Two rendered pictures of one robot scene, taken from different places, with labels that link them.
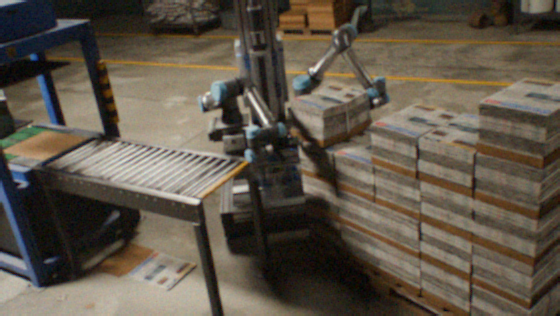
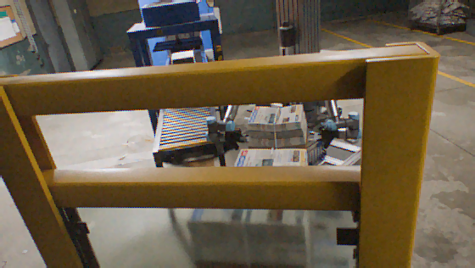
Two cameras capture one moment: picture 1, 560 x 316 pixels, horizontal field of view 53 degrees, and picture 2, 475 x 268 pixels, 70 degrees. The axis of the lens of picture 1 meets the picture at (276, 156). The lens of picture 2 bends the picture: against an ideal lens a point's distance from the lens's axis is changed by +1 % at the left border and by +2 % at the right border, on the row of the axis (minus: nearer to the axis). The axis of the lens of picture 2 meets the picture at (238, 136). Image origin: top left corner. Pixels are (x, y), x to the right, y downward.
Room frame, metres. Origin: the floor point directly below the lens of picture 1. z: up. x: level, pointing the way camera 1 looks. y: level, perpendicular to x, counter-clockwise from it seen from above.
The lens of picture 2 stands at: (1.52, -1.80, 1.97)
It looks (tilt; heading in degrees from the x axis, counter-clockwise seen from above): 26 degrees down; 50
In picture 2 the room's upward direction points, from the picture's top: 8 degrees counter-clockwise
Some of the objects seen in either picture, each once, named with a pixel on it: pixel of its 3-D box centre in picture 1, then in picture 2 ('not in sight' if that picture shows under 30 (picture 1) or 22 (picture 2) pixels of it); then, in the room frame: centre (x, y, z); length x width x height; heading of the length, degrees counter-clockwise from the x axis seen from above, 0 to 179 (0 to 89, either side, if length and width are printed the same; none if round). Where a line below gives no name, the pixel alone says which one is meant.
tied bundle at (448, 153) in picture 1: (468, 153); not in sight; (2.37, -0.90, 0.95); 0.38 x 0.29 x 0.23; 127
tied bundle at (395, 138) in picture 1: (417, 139); (271, 179); (2.61, -0.72, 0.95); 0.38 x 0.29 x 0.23; 125
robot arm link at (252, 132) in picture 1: (256, 136); (213, 125); (2.87, 0.09, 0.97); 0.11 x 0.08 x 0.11; 113
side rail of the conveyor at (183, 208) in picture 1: (110, 191); (162, 125); (2.89, 0.96, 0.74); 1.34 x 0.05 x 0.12; 55
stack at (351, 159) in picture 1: (398, 219); not in sight; (2.72, -0.64, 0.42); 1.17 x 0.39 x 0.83; 37
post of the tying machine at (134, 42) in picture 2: (4, 181); (148, 100); (3.16, 1.66, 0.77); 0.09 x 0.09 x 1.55; 55
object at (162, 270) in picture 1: (162, 269); not in sight; (3.13, 0.85, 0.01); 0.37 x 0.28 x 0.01; 55
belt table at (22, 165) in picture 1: (35, 150); not in sight; (3.68, 1.66, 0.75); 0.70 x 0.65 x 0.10; 55
